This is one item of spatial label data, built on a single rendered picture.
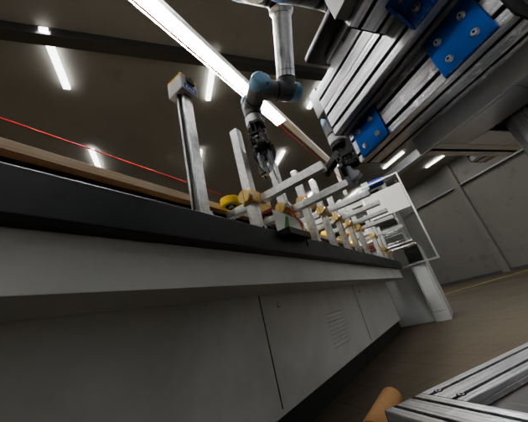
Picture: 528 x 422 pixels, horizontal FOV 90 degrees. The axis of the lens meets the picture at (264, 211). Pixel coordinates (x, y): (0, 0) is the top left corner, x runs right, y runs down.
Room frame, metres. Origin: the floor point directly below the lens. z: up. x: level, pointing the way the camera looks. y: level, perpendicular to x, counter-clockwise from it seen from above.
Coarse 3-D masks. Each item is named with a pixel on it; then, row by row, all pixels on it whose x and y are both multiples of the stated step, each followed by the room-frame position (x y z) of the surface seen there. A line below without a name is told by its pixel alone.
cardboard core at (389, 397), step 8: (384, 392) 1.20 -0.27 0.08; (392, 392) 1.20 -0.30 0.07; (376, 400) 1.14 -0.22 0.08; (384, 400) 1.12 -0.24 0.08; (392, 400) 1.14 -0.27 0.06; (400, 400) 1.19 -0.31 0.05; (376, 408) 1.07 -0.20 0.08; (384, 408) 1.07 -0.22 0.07; (368, 416) 1.02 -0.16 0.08; (376, 416) 1.01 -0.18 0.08; (384, 416) 1.03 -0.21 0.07
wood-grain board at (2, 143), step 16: (0, 144) 0.41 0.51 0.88; (16, 144) 0.43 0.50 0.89; (32, 160) 0.47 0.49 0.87; (48, 160) 0.48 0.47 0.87; (64, 160) 0.51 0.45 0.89; (80, 176) 0.56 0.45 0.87; (96, 176) 0.58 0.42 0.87; (112, 176) 0.61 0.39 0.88; (128, 176) 0.65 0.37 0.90; (144, 192) 0.71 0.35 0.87; (160, 192) 0.74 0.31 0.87; (176, 192) 0.79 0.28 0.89; (272, 224) 1.32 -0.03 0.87
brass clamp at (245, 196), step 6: (246, 192) 0.82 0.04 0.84; (252, 192) 0.84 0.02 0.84; (258, 192) 0.88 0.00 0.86; (240, 198) 0.84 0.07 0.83; (246, 198) 0.83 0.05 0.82; (252, 198) 0.84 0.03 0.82; (258, 198) 0.87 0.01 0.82; (246, 204) 0.86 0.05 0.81; (264, 204) 0.90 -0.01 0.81; (270, 204) 0.93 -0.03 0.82; (264, 210) 0.95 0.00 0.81
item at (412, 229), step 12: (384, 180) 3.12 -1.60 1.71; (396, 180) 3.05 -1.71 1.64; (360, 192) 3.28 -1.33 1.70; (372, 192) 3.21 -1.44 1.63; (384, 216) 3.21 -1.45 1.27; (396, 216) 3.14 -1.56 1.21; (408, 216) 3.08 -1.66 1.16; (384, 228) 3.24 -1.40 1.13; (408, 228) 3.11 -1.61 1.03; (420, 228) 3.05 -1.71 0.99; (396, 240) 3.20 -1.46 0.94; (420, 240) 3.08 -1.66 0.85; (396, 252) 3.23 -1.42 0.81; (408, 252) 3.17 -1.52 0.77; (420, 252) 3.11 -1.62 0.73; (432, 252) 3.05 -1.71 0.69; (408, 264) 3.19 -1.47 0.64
